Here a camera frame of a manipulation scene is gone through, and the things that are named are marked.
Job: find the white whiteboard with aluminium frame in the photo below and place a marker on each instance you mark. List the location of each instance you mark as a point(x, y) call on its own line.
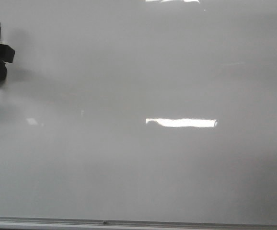
point(139, 114)

